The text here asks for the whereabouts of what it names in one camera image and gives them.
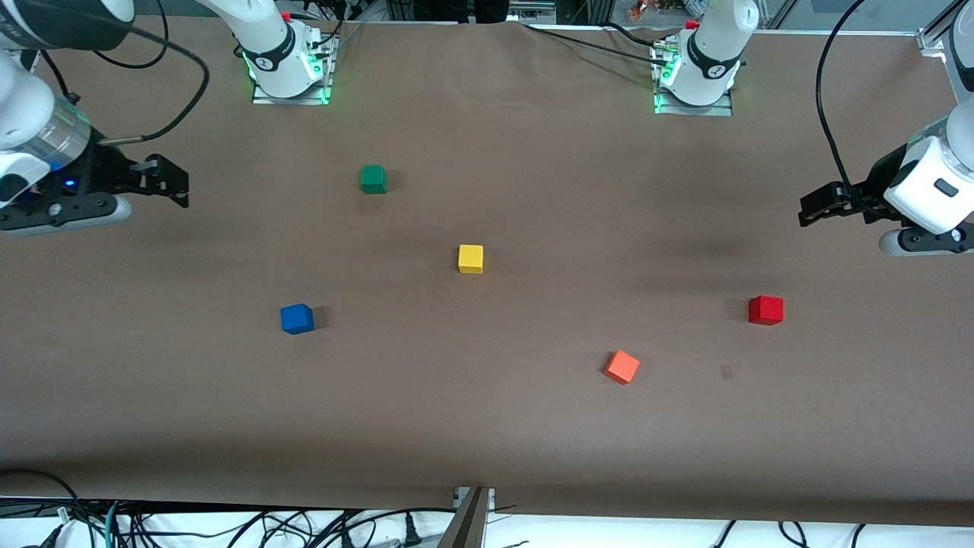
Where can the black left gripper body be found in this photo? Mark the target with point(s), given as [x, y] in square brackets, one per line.
[865, 199]

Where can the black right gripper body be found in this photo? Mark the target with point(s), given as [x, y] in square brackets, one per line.
[107, 173]

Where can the red wooden block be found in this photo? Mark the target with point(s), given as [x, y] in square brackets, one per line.
[765, 310]

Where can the blue wooden block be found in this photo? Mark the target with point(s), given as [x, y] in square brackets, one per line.
[297, 319]

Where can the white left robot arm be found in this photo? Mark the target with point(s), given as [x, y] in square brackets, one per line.
[715, 46]

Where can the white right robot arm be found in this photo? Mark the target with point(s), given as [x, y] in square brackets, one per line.
[30, 114]

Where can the green wooden block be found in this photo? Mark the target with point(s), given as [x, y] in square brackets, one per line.
[373, 180]

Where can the orange wooden block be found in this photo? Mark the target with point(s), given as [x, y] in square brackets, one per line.
[622, 367]

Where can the yellow wooden block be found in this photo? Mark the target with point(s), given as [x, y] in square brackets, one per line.
[470, 259]

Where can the brown table cover sheet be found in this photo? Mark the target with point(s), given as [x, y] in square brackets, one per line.
[533, 434]

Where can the black power plug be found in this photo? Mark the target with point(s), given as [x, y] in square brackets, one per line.
[412, 533]

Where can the grey metal bar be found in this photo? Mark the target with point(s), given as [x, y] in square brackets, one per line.
[468, 527]

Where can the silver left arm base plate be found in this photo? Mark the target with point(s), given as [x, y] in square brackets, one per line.
[723, 109]

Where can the aluminium frame corner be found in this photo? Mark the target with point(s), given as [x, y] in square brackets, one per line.
[932, 39]

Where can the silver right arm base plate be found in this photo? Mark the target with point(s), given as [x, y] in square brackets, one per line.
[329, 84]

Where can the silver metal bracket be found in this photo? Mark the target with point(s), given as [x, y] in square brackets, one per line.
[491, 498]

